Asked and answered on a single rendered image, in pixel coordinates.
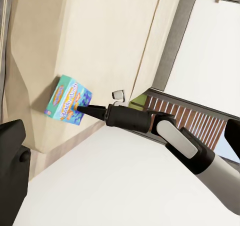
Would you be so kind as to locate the door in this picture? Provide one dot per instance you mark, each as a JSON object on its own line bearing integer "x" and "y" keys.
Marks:
{"x": 206, "y": 123}

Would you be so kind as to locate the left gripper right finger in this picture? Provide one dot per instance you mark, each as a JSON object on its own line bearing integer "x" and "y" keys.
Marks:
{"x": 232, "y": 135}

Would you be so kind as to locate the board game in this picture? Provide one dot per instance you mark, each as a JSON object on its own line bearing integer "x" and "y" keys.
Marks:
{"x": 68, "y": 95}

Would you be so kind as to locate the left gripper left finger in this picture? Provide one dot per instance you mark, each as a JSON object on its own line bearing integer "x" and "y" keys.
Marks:
{"x": 12, "y": 135}

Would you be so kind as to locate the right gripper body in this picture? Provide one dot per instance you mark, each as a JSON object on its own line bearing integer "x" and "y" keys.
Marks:
{"x": 122, "y": 117}

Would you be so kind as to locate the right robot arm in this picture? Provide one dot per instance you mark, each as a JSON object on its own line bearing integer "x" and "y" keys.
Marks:
{"x": 216, "y": 174}

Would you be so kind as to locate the bed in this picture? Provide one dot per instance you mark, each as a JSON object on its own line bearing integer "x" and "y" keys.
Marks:
{"x": 105, "y": 45}

